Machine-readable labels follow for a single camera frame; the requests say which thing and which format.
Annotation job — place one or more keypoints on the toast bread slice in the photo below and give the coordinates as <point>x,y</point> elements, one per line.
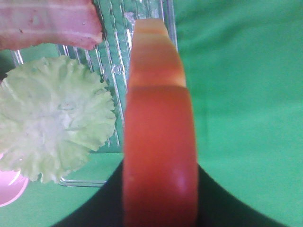
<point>160,174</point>

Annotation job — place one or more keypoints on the clear right plastic container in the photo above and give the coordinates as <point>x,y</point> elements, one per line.
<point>111,60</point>

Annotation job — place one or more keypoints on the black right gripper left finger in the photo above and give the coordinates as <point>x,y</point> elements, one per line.
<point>103,209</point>

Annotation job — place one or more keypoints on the pink round plate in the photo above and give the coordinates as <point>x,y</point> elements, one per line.
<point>12,186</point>

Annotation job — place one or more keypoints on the green tablecloth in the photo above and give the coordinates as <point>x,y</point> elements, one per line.
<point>244,66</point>

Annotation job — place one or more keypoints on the bacon strip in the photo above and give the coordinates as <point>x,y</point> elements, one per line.
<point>26,23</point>

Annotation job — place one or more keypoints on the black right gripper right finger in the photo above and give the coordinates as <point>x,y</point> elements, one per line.
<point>218,208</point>

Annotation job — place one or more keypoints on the green lettuce leaf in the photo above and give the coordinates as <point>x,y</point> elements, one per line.
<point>53,113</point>

